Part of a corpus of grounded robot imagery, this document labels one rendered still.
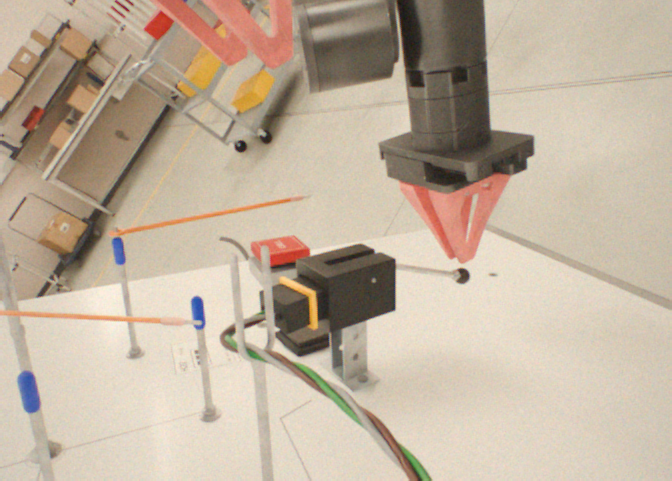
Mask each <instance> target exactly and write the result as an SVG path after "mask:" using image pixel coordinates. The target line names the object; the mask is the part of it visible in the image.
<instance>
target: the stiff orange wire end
mask: <svg viewBox="0 0 672 481"><path fill-rule="evenodd" d="M308 197H311V195H307V196H301V195H297V196H292V197H289V198H284V199H279V200H273V201H268V202H262V203H256V204H251V205H246V206H240V208H234V209H228V210H223V211H218V212H212V213H206V214H200V215H195V216H190V217H184V218H178V219H172V220H167V221H162V222H156V224H151V225H144V226H139V227H134V228H128V229H118V230H117V232H114V231H113V230H112V231H110V232H109V235H110V236H121V235H124V234H128V233H134V232H139V231H144V230H150V229H156V228H162V227H167V226H172V225H178V224H183V222H189V221H194V220H199V219H205V218H210V217H216V216H221V215H226V214H233V213H238V212H243V211H249V210H254V209H259V208H265V206H270V205H276V204H281V203H286V202H296V201H301V200H302V199H303V198H308Z"/></svg>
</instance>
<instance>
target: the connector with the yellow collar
mask: <svg viewBox="0 0 672 481"><path fill-rule="evenodd" d="M292 280H293V281H295V282H297V283H299V284H301V285H303V287H305V288H308V289H310V290H312V291H314V292H316V306H317V322H318V321H320V320H324V319H326V313H325V289H324V288H321V287H320V285H318V284H317V283H315V282H313V281H312V280H310V279H308V278H307V277H304V276H300V277H297V278H294V279H292ZM272 300H273V313H275V314H274V326H275V327H277V328H279V329H281V330H282V331H284V333H286V334H287V335H288V334H290V333H294V331H296V330H298V329H301V328H303V327H305V326H309V325H311V320H310V304H309V296H307V295H304V294H302V293H300V292H298V291H296V290H294V289H292V288H289V287H287V285H285V284H283V283H279V284H277V285H273V287H272ZM259 302H260V311H263V310H265V296H264V290H262V291H259Z"/></svg>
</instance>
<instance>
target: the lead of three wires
mask: <svg viewBox="0 0 672 481"><path fill-rule="evenodd" d="M265 320H266V310H263V311H260V312H257V313H255V314H253V315H252V317H250V318H245V319H243V323H244V329H247V328H250V327H252V326H255V325H257V324H259V323H262V322H263V321H265ZM235 334H236V323H233V324H230V325H229V326H227V327H226V328H225V329H224V331H223V332H222V333H221V335H220V342H221V345H222V346H223V347H224V348H225V349H226V350H228V351H231V352H234V353H237V354H239V351H238V344H237V341H236V340H234V339H233V338H231V337H233V336H234V335H235ZM245 347H246V350H248V352H249V355H250V357H252V358H254V359H257V361H259V357H260V356H259V355H258V353H257V352H258V350H260V348H258V347H257V345H255V344H253V343H250V342H245ZM259 362H260V361H259Z"/></svg>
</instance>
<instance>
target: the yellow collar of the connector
mask: <svg viewBox="0 0 672 481"><path fill-rule="evenodd" d="M280 283H283V284H285V285H287V287H289V288H292V289H294V290H296V291H298V292H300V293H302V294H304V295H307V296H309V304H310V320H311V325H309V326H308V327H310V328H312V329H316V328H318V324H317V306H316V292H314V291H312V290H310V289H308V288H305V287H303V285H301V284H299V283H297V282H295V281H293V280H290V279H287V278H285V277H281V278H280Z"/></svg>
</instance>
